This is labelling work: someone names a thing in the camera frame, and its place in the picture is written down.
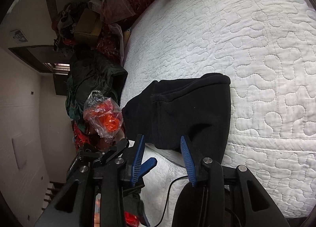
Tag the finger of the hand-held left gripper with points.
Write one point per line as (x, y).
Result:
(118, 149)
(148, 164)

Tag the pile of mixed clothes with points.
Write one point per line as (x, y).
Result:
(64, 19)

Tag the white quilted bed cover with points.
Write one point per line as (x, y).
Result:
(246, 44)

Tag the small wall picture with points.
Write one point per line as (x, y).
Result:
(17, 35)

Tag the dark green jacket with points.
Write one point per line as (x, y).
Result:
(93, 74)

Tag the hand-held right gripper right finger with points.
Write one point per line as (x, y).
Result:
(187, 162)

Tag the black pants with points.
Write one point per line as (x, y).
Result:
(187, 108)

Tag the yellow cardboard box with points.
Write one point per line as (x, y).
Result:
(87, 27)

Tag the brown wooden rack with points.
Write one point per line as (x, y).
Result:
(53, 188)

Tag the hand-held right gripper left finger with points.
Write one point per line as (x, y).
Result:
(137, 162)

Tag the white container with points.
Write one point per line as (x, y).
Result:
(95, 4)

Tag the teal green garment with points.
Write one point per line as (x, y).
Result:
(74, 108)

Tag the dark-framed window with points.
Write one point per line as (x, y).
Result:
(59, 67)

